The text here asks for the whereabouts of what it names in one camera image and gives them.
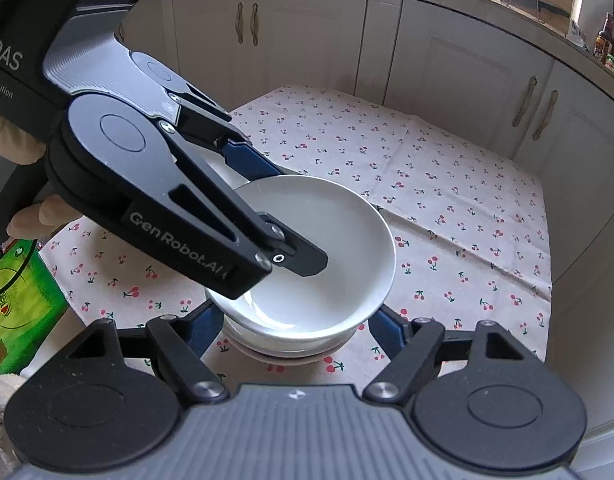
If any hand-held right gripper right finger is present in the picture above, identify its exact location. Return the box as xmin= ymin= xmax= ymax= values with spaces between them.
xmin=363 ymin=305 xmax=531 ymax=404

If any small white bowl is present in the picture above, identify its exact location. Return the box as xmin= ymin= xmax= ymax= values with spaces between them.
xmin=222 ymin=305 xmax=365 ymax=350
xmin=231 ymin=337 xmax=355 ymax=361

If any cherry print tablecloth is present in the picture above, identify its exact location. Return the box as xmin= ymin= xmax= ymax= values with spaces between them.
xmin=37 ymin=84 xmax=555 ymax=376

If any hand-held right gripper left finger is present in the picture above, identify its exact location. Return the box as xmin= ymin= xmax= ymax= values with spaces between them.
xmin=69 ymin=302 xmax=228 ymax=404

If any green printed bag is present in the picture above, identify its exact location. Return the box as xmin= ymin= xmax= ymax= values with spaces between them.
xmin=0 ymin=242 xmax=70 ymax=376

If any person's left hand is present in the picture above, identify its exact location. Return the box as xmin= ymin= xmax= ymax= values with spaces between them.
xmin=0 ymin=109 xmax=85 ymax=240

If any dark sauce bottle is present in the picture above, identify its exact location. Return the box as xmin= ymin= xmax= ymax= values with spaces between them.
xmin=593 ymin=12 xmax=614 ymax=61

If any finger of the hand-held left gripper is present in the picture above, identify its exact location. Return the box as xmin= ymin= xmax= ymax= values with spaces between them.
xmin=168 ymin=79 xmax=284 ymax=182
xmin=159 ymin=120 xmax=330 ymax=277

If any large white bowl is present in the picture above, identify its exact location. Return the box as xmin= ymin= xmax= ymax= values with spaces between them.
xmin=205 ymin=175 xmax=398 ymax=345

